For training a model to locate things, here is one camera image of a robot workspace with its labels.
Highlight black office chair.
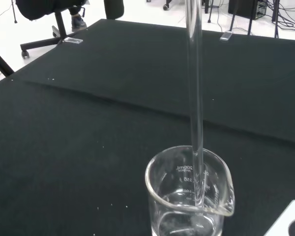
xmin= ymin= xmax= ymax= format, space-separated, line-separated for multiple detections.
xmin=15 ymin=0 xmax=89 ymax=59

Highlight black computer tower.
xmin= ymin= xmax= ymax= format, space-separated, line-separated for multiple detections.
xmin=228 ymin=0 xmax=268 ymax=20

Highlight black bench cloth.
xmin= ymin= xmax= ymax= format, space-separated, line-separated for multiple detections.
xmin=0 ymin=18 xmax=295 ymax=236

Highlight black stand leg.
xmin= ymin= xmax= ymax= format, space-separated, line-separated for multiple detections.
xmin=204 ymin=0 xmax=215 ymax=24

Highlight black tripod leg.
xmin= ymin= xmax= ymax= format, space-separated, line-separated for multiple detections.
xmin=0 ymin=33 xmax=15 ymax=77

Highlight black floor cables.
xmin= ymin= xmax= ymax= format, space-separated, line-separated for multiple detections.
xmin=267 ymin=0 xmax=295 ymax=31

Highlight clear glass beaker with water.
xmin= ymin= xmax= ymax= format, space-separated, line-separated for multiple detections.
xmin=145 ymin=145 xmax=236 ymax=236

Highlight white test tube rack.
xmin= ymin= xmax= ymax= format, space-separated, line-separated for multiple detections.
xmin=263 ymin=199 xmax=295 ymax=236

